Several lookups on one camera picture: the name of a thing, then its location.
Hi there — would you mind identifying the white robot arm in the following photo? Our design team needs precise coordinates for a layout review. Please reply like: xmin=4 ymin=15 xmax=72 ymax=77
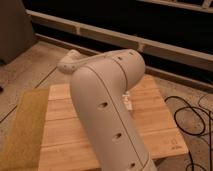
xmin=57 ymin=49 xmax=157 ymax=171

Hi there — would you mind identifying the white small bottle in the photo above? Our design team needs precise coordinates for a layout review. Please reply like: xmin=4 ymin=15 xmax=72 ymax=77
xmin=122 ymin=92 xmax=133 ymax=111

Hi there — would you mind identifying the wooden board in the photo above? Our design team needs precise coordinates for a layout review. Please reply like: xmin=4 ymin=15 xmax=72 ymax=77
xmin=39 ymin=75 xmax=188 ymax=171

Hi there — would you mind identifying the yellow-green mat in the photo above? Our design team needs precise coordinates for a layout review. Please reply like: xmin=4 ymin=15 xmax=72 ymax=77
xmin=0 ymin=89 xmax=49 ymax=171

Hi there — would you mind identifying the grey cabinet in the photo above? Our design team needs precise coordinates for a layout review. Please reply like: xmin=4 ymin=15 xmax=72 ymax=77
xmin=0 ymin=0 xmax=37 ymax=64

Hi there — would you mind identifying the white shelf frame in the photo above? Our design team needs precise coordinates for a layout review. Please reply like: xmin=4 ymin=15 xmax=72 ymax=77
xmin=23 ymin=0 xmax=213 ymax=72

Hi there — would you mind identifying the black cable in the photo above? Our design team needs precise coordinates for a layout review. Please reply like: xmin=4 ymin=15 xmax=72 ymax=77
xmin=163 ymin=94 xmax=213 ymax=171

